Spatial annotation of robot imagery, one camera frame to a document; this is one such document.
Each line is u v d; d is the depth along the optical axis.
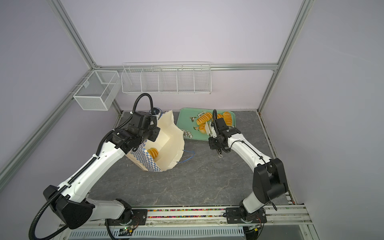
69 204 0.38
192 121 1.14
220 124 0.69
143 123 0.55
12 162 0.52
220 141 0.62
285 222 0.74
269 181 0.44
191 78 1.05
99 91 0.96
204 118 1.11
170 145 1.02
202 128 1.05
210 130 0.87
